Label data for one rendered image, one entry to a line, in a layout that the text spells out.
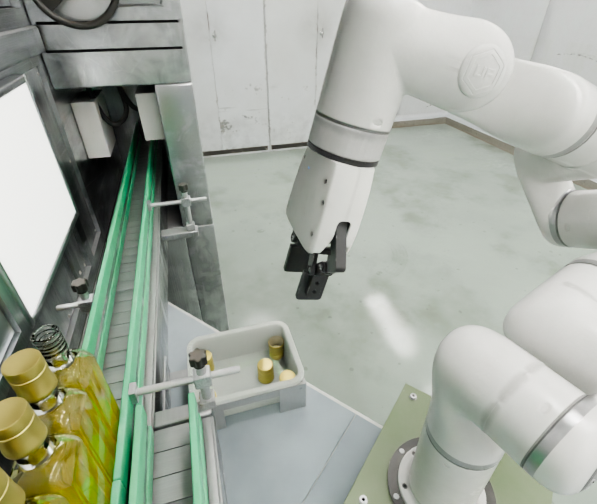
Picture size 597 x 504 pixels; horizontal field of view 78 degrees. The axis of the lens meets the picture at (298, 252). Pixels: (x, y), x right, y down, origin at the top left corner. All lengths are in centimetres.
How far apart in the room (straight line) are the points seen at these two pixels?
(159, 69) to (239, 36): 283
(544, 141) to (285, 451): 65
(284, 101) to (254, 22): 76
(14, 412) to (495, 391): 44
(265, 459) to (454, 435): 39
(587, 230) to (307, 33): 377
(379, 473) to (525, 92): 57
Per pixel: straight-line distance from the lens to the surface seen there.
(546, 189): 64
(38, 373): 46
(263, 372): 82
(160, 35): 124
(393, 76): 35
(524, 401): 43
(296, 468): 78
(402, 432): 73
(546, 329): 50
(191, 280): 156
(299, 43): 418
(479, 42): 37
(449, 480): 58
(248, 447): 80
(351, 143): 35
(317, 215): 36
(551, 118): 49
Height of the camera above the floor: 146
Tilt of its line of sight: 35 degrees down
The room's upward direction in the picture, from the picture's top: straight up
